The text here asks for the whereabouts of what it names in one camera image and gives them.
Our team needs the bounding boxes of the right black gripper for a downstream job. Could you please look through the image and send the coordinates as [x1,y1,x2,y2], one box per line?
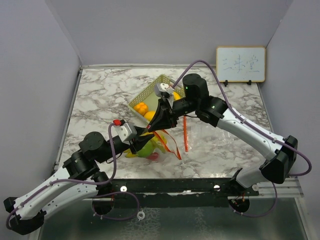
[147,97,198,132]

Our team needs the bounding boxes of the green lime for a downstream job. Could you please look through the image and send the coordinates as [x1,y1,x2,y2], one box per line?
[137,140,155,158]

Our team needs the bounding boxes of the yellow banana bunch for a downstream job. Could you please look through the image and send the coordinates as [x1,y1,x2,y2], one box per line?
[124,134,167,158]

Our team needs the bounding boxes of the clear zip bag red zipper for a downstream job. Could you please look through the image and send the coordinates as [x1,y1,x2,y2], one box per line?
[129,128,183,162]

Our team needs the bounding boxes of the red apple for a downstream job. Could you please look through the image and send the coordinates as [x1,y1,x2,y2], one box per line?
[146,152,160,161]

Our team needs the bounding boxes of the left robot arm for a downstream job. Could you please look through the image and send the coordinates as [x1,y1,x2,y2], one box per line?
[3,123,154,235]

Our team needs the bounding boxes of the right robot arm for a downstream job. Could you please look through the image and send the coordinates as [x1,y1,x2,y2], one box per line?
[148,73,298,196]

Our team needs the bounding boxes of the yellow mango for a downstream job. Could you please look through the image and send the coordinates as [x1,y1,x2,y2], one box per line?
[143,111,156,122]

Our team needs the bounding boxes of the orange bell pepper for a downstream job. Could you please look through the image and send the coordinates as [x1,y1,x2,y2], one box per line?
[133,102,149,116]

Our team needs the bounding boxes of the green plastic basket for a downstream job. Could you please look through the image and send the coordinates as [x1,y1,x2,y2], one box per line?
[127,74,175,123]

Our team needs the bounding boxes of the small yellow bananas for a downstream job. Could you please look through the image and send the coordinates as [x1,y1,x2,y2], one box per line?
[173,91,181,101]

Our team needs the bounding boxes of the small whiteboard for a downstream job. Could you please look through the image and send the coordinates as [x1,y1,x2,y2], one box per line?
[216,46,266,83]

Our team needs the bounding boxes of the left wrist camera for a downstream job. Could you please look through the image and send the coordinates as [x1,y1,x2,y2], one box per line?
[113,119,137,143]

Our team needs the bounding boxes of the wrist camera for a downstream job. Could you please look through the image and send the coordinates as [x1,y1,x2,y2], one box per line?
[154,82,174,107]
[113,119,137,143]

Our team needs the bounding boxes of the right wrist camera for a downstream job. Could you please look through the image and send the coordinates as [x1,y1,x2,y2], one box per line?
[154,82,174,107]

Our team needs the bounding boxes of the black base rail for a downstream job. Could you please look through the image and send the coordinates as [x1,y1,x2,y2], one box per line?
[108,178,259,208]

